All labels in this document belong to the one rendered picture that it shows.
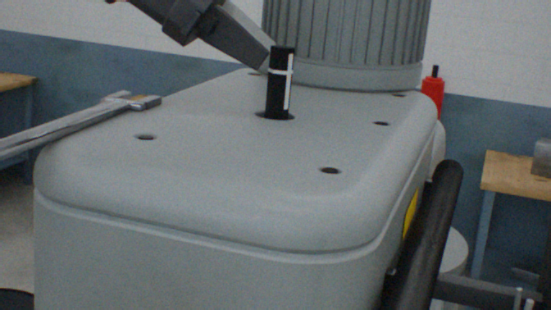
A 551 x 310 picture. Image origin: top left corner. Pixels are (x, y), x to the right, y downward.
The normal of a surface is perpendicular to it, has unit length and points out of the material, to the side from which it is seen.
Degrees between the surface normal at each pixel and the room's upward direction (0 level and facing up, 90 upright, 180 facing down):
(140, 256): 90
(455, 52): 90
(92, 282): 90
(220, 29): 90
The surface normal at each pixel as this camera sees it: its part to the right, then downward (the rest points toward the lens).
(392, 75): 0.50, 0.29
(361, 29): 0.13, 0.29
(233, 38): -0.08, 0.27
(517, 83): -0.30, 0.24
